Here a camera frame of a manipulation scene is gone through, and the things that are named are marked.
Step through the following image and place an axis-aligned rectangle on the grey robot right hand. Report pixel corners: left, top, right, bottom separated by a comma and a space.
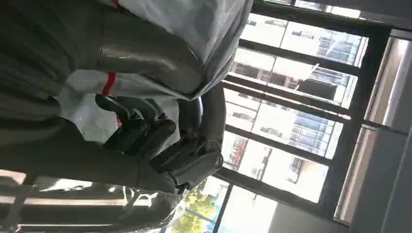
0, 13, 226, 195

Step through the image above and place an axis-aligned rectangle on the ribbed grey right arm sleeve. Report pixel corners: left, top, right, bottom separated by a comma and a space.
0, 0, 103, 123

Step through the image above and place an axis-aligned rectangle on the green tree outside window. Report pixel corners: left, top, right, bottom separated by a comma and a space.
171, 182, 221, 233

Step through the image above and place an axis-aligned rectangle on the dark window frame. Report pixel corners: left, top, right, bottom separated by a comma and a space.
210, 0, 396, 233

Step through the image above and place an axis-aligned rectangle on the silver metal window post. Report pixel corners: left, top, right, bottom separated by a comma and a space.
333, 29, 412, 226

